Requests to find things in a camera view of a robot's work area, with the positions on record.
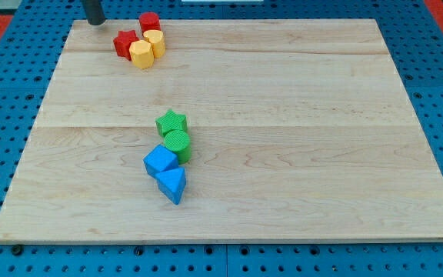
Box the red star block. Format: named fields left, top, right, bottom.
left=113, top=30, right=139, bottom=61

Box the red cylinder block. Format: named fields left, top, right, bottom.
left=138, top=12, right=162, bottom=33

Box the yellow hexagon block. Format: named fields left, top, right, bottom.
left=129, top=40, right=155, bottom=69

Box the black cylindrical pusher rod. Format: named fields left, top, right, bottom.
left=81, top=0, right=106, bottom=25

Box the light wooden board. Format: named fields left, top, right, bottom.
left=0, top=19, right=443, bottom=245

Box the green cylinder block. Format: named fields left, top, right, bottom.
left=164, top=130, right=192, bottom=164

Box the yellow heart block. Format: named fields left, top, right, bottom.
left=143, top=29, right=166, bottom=58

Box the blue triangle block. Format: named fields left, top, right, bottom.
left=155, top=167, right=187, bottom=205

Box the green star block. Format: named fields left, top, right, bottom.
left=155, top=109, right=188, bottom=138

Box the blue cube block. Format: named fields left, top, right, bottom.
left=143, top=145, right=178, bottom=178

